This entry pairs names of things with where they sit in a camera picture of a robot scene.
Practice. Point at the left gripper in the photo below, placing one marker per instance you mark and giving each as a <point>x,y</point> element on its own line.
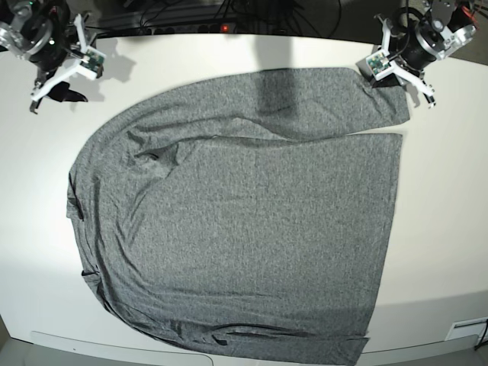
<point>414,44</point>

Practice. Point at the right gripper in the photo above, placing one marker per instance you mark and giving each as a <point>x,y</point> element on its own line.
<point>51,33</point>

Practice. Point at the grey long-sleeve T-shirt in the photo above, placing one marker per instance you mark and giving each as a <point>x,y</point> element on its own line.
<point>247,216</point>

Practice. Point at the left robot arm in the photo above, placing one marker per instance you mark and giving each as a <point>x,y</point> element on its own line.
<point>452,21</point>

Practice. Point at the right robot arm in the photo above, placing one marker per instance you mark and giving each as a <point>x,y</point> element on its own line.
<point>339,20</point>

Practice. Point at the white power strip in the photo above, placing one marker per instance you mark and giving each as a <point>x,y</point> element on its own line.
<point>212,28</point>

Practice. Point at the white label plate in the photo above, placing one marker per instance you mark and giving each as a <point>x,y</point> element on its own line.
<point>472,327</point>

